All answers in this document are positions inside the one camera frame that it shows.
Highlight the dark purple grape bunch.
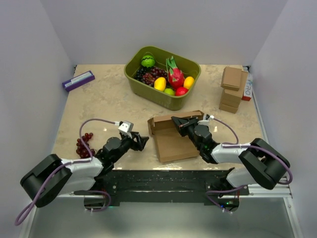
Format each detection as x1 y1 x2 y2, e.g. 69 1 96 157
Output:
134 67 148 82

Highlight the red grape bunch in bin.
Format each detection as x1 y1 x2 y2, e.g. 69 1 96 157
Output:
143 66 168 87

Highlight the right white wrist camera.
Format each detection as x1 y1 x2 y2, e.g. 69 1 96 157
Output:
198 114 214 126

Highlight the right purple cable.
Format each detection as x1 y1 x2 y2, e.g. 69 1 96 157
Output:
207 118 293 214

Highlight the green watermelon toy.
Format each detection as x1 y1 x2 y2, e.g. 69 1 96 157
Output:
141 55 156 68

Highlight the red apple toy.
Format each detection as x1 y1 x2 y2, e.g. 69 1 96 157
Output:
175 87 188 96

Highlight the green lime toy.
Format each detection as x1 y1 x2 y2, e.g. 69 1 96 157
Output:
164 88 175 96

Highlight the purple flat box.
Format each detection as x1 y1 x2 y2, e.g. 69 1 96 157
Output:
62 70 95 92

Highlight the aluminium frame rail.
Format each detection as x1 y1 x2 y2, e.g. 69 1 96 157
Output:
15 170 290 237

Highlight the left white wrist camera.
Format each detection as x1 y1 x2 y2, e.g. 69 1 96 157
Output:
118 121 134 138

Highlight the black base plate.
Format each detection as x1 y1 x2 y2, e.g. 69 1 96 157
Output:
74 170 249 211

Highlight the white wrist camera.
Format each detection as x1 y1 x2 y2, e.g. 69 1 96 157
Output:
198 114 214 126
118 121 134 138

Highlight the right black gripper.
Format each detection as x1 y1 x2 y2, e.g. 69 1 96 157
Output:
171 117 202 151

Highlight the yellow mango toy right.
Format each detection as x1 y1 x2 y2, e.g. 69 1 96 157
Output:
183 76 195 90

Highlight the brown cardboard paper box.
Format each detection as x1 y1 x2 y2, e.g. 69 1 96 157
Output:
148 110 204 163

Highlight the pink dragon fruit toy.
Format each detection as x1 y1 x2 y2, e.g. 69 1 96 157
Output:
166 56 185 90

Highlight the olive green plastic bin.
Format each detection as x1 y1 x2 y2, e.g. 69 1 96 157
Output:
124 46 201 111

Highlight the purple cable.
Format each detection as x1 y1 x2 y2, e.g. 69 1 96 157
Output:
14 118 122 226
207 118 293 214

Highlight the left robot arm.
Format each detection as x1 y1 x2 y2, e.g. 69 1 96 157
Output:
20 132 149 208

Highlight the stack of folded cardboard boxes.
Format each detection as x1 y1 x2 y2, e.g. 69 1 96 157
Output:
219 70 248 114

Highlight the yellow mango toy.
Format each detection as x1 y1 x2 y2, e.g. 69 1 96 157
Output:
183 76 195 90
154 77 166 91

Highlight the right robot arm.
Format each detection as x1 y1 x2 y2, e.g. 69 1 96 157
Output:
171 114 293 195

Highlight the top folded cardboard box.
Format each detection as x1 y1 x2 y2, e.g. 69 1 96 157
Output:
220 66 242 91

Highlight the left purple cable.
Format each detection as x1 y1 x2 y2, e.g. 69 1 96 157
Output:
14 118 122 226

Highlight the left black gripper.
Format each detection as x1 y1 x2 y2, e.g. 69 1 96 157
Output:
111 131 148 163

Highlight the yellow mango toy left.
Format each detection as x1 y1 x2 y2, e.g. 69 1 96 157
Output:
154 77 166 91

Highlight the white red printed box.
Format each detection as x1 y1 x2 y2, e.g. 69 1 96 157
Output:
242 73 253 101

